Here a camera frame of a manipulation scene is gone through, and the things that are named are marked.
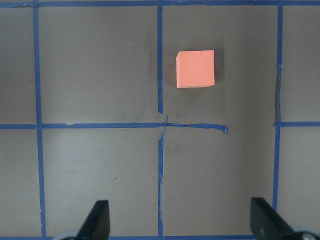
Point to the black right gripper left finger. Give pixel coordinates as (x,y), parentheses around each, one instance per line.
(97,224)

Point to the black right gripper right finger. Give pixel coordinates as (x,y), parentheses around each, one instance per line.
(266,223)

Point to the orange foam cube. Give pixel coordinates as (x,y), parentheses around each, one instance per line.
(195,69)

